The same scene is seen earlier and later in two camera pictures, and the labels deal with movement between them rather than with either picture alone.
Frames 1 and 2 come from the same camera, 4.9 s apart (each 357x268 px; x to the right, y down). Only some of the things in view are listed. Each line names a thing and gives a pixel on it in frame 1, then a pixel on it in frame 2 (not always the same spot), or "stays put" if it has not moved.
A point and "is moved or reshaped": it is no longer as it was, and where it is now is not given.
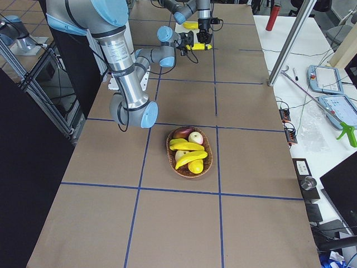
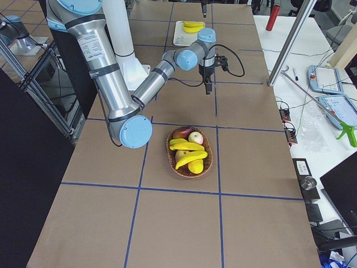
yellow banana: x=191 y=25 stays put
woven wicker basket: x=186 y=172 stays put
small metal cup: x=309 y=183 stays put
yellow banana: x=198 y=46 is moved or reshaped
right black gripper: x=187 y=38 to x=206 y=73
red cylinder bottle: x=275 y=11 stays put
